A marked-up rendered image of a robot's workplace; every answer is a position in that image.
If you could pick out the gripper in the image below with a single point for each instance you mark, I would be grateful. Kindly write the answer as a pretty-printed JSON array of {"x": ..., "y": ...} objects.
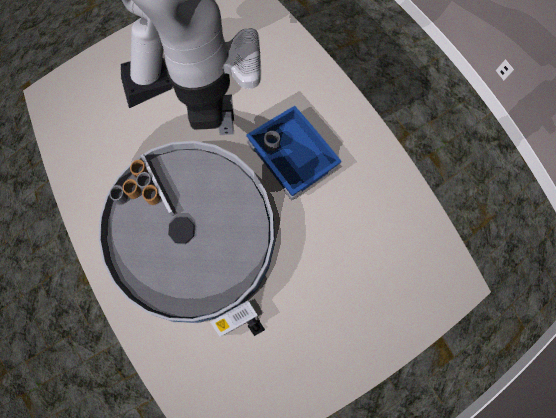
[{"x": 202, "y": 85}]

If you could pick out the bronze bushing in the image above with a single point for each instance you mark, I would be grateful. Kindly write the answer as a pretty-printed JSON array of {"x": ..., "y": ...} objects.
[
  {"x": 135, "y": 164},
  {"x": 126, "y": 186},
  {"x": 147, "y": 190}
]

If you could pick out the blue square tray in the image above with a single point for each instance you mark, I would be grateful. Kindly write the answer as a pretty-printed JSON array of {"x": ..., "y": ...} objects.
[{"x": 302, "y": 152}]

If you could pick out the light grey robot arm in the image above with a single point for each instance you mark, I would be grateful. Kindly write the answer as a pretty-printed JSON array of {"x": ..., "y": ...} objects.
[{"x": 190, "y": 35}]

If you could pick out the grey metal bushing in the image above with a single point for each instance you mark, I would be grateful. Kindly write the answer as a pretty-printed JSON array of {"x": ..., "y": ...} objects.
[
  {"x": 273, "y": 146},
  {"x": 142, "y": 176},
  {"x": 114, "y": 190}
]

